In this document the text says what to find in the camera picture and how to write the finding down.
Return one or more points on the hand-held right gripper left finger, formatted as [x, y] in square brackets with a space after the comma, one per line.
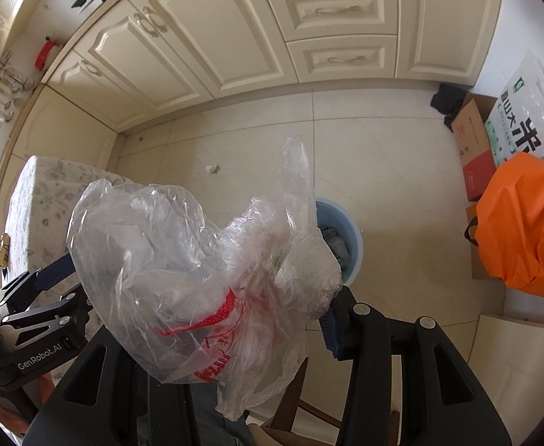
[118, 395]

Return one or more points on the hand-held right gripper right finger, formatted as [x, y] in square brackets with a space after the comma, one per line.
[332, 334]

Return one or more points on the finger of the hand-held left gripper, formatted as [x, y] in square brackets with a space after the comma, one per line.
[44, 313]
[53, 272]

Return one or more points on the gold snack wrapper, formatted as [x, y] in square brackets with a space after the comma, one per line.
[2, 251]

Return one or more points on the clear plastic bag red print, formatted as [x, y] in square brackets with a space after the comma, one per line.
[170, 251]

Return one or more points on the light blue trash bin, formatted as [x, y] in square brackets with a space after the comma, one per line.
[337, 211]

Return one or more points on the blue white patterned tablecloth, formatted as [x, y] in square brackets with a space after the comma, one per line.
[44, 204]

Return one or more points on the dark wooden chair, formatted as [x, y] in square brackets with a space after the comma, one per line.
[288, 395]

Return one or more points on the person's trouser leg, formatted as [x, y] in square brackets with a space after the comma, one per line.
[235, 432]

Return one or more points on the cream flat panel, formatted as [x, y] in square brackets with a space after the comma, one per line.
[513, 362]

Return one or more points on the small white floor scrap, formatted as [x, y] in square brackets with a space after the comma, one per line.
[212, 168]

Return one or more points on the red container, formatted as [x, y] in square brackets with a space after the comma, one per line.
[45, 53]

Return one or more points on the orange bag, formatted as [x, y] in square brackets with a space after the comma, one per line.
[527, 223]

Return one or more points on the brown red cardboard box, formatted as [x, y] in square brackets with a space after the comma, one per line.
[474, 148]

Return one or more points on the black cloth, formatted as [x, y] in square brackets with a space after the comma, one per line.
[446, 102]

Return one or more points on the cream kitchen base cabinets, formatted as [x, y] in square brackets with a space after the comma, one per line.
[197, 32]

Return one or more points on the white green rice bag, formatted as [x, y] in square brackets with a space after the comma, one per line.
[532, 116]

